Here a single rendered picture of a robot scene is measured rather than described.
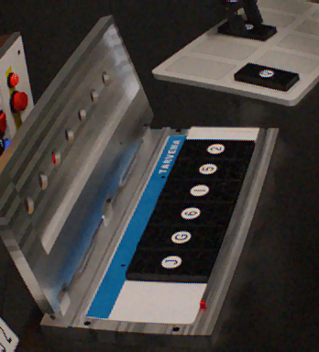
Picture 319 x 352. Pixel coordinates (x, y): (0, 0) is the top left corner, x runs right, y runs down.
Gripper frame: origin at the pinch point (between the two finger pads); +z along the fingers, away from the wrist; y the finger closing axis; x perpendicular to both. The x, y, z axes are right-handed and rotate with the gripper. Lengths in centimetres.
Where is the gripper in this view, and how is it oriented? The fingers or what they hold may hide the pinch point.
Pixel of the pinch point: (245, 19)
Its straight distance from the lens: 178.4
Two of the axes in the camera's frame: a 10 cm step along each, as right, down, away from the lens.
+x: -7.5, -0.3, 6.6
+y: 5.8, -5.1, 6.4
